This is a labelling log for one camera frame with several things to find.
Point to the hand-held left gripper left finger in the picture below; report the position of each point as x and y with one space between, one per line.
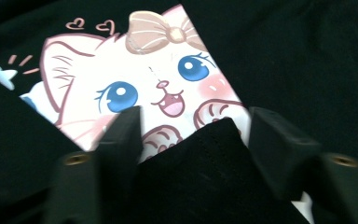
121 146

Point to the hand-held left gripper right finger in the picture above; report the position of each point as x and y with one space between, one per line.
279 146

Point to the black cat print t-shirt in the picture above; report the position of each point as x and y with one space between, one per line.
292 62

